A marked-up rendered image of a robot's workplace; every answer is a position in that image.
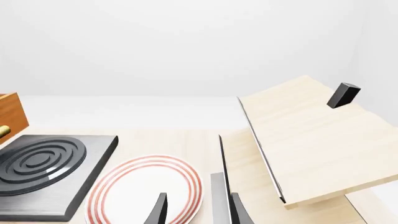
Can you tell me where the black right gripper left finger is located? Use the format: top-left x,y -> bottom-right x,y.
143,192 -> 168,224

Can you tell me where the wooden cabinet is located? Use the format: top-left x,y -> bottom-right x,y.
0,92 -> 30,146

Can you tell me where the flat black stove plate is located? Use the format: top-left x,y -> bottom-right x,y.
0,134 -> 119,222

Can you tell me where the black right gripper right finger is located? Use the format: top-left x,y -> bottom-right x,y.
231,192 -> 254,224

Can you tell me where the white plate with red rings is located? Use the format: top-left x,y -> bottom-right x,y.
84,155 -> 205,224

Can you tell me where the pale wooden slat tray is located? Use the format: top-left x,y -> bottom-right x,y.
210,75 -> 398,224

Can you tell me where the small black block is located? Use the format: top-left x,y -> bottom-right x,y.
326,82 -> 362,110

